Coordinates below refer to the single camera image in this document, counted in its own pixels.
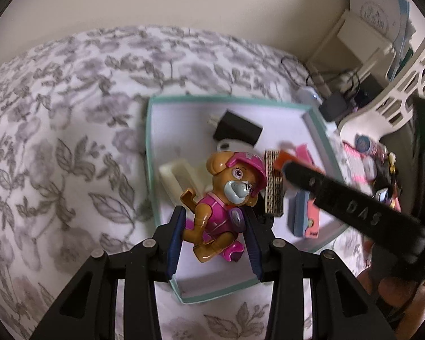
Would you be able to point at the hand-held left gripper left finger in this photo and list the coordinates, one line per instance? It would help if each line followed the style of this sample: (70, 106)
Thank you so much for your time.
(173, 241)

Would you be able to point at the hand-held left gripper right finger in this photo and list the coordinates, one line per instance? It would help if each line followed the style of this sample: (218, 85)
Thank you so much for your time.
(253, 241)

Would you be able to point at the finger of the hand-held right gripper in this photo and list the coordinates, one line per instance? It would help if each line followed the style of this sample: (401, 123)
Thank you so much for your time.
(322, 187)

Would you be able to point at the light blue eraser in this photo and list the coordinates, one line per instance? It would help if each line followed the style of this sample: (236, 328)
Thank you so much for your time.
(299, 216)

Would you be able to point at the pink eraser card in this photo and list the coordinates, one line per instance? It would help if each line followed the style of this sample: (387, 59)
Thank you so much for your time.
(313, 223)

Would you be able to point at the gold black patterned box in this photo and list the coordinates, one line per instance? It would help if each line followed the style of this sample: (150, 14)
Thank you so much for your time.
(273, 191)

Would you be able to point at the pink dog figurine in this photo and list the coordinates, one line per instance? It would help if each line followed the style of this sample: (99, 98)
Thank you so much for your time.
(223, 198)

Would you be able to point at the white charger plug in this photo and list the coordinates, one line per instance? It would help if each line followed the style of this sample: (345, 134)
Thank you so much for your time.
(177, 180)

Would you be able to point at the black charger cube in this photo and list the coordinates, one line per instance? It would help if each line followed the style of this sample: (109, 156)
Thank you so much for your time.
(239, 127)

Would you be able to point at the teal cardboard box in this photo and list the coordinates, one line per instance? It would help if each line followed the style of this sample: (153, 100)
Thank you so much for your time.
(184, 131)

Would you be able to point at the person's right hand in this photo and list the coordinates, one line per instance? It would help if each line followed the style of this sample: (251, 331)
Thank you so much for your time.
(393, 290)

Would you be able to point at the pink white knitted mat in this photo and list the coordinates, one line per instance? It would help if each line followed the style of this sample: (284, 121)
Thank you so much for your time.
(356, 170)

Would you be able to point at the yellow trinket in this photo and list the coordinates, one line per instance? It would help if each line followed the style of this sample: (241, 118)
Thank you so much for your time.
(392, 161)

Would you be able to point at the purple toy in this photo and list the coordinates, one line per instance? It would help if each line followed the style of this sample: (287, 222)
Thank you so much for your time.
(387, 200)

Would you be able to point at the white earbuds case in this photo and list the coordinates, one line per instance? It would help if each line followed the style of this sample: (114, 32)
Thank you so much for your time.
(369, 168)

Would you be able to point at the cartoon face wristwatch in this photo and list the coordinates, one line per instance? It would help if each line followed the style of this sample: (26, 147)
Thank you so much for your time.
(363, 144)

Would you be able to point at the black power adapter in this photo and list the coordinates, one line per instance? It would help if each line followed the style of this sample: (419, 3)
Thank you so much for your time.
(334, 108)

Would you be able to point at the white lattice plastic basket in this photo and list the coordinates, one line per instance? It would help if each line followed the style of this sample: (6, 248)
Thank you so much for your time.
(407, 88)

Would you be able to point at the white shelf rack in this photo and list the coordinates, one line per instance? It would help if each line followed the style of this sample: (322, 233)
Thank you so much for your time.
(354, 39)

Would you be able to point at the white printed booklet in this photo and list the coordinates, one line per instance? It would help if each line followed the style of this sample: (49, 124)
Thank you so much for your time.
(379, 3)

